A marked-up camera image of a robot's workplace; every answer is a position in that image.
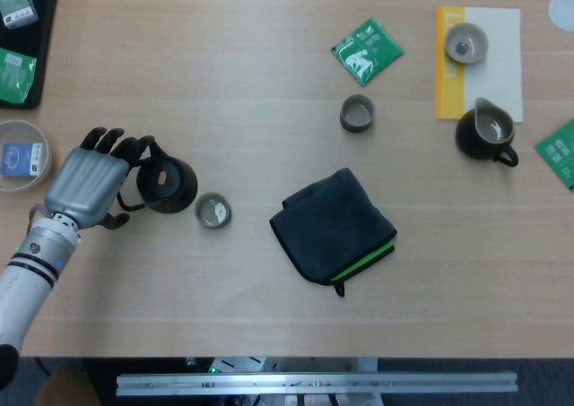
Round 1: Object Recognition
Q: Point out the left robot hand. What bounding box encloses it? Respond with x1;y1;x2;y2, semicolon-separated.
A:
43;126;156;230

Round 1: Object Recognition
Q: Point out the black teapot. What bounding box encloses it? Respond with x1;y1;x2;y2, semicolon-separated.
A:
117;141;199;215

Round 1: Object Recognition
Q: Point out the blue tea packet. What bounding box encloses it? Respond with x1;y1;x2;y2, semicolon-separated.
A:
1;142;46;177

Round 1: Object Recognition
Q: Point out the round white container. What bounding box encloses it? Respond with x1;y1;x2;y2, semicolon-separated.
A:
0;119;53;194

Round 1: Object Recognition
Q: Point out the green tea packet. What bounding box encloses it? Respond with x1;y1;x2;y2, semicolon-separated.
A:
0;47;38;106
331;17;405;88
534;118;574;190

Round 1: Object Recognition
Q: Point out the grey ceramic teacup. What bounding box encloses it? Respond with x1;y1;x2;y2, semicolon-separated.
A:
339;93;377;134
193;192;233;230

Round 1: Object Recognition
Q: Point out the black tray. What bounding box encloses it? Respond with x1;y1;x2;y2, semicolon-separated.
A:
0;0;61;110

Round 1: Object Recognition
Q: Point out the grey white tea packet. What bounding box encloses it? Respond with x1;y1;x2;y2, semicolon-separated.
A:
0;0;38;30

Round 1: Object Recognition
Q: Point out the dark grey folded cloth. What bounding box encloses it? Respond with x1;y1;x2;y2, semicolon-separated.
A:
268;168;398;298

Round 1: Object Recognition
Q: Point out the black ceramic pitcher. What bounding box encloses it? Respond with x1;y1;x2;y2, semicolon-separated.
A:
455;97;519;167

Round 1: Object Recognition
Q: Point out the grey ceramic bowl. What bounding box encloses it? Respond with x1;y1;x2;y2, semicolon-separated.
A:
444;22;490;65

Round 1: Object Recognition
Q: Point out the yellow and white booklet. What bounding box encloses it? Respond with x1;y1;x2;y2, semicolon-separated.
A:
435;5;525;124

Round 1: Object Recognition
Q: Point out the aluminium rail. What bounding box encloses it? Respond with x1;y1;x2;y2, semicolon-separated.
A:
116;371;519;397

